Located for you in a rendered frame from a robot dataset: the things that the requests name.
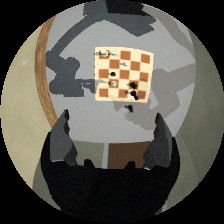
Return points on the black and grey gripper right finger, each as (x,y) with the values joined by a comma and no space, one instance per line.
(162,155)

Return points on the brown and cream chessboard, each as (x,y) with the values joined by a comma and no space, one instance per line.
(138,71)

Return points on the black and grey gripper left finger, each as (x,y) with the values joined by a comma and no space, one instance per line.
(58,151)

